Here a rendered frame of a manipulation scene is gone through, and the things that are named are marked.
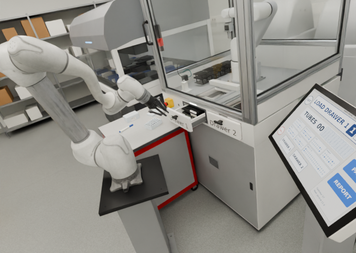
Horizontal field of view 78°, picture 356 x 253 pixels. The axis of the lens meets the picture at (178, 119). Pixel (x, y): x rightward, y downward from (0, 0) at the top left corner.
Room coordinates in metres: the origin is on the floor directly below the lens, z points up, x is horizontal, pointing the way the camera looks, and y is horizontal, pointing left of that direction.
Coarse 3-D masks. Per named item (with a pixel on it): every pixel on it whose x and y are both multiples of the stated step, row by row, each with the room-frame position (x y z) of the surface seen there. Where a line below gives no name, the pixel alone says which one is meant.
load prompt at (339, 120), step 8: (320, 96) 0.77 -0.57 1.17; (312, 104) 0.77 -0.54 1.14; (320, 104) 0.73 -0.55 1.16; (328, 104) 0.70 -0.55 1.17; (320, 112) 0.70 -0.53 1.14; (328, 112) 0.67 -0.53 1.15; (336, 112) 0.64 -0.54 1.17; (328, 120) 0.65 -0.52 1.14; (336, 120) 0.62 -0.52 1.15; (344, 120) 0.59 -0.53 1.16; (352, 120) 0.57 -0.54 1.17; (344, 128) 0.57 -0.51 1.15; (352, 128) 0.55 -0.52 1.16; (352, 136) 0.53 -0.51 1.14
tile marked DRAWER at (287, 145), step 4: (284, 136) 0.78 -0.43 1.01; (280, 140) 0.78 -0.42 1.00; (284, 140) 0.76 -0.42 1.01; (288, 140) 0.74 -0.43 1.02; (280, 144) 0.76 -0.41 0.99; (284, 144) 0.74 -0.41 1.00; (288, 144) 0.73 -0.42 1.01; (292, 144) 0.71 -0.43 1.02; (284, 148) 0.73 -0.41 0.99; (288, 148) 0.71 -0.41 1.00; (292, 148) 0.69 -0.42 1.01; (288, 152) 0.69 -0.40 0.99
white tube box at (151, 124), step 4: (152, 120) 1.68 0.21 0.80; (156, 120) 1.67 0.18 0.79; (160, 120) 1.65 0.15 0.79; (144, 124) 1.64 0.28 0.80; (148, 124) 1.63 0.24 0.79; (152, 124) 1.62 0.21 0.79; (156, 124) 1.62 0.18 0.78; (160, 124) 1.65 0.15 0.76; (148, 128) 1.61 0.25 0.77; (152, 128) 1.58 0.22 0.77
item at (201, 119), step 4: (188, 104) 1.62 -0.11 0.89; (180, 108) 1.59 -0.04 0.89; (180, 112) 1.58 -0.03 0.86; (188, 116) 1.53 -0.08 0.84; (200, 116) 1.38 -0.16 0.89; (204, 116) 1.40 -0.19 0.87; (192, 120) 1.35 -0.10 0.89; (196, 120) 1.36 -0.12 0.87; (200, 120) 1.37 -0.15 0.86; (204, 120) 1.39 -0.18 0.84; (192, 124) 1.34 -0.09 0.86; (196, 124) 1.35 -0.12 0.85
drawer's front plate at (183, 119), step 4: (168, 108) 1.55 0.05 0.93; (172, 112) 1.49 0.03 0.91; (176, 112) 1.44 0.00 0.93; (180, 116) 1.40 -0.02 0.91; (184, 116) 1.36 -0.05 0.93; (172, 120) 1.52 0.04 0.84; (180, 120) 1.41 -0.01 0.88; (184, 120) 1.36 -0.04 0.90; (188, 120) 1.31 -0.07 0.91; (176, 124) 1.47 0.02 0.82; (180, 124) 1.42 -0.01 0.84; (184, 124) 1.37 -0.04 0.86; (188, 124) 1.32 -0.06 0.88; (184, 128) 1.38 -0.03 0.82; (188, 128) 1.33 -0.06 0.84
